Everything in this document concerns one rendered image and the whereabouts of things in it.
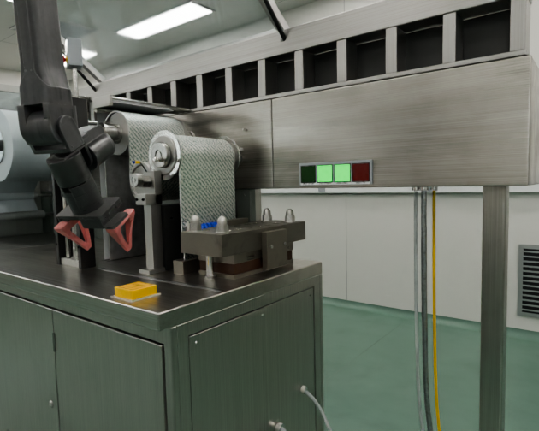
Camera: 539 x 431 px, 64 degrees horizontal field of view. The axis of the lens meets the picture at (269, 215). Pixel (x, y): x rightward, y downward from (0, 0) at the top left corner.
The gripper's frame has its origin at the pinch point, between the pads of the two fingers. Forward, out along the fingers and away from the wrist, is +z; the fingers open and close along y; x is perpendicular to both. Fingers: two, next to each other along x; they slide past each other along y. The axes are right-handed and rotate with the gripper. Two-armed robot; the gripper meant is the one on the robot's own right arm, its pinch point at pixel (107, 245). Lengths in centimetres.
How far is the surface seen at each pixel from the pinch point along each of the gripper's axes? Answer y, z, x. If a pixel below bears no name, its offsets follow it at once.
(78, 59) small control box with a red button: 62, -20, -83
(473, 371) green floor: -88, 193, -128
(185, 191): 7.9, 13.3, -42.3
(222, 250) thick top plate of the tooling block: -9.2, 21.0, -25.1
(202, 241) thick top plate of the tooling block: -2.2, 20.2, -27.7
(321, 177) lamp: -28, 20, -61
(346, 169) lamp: -37, 17, -60
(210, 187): 5, 17, -52
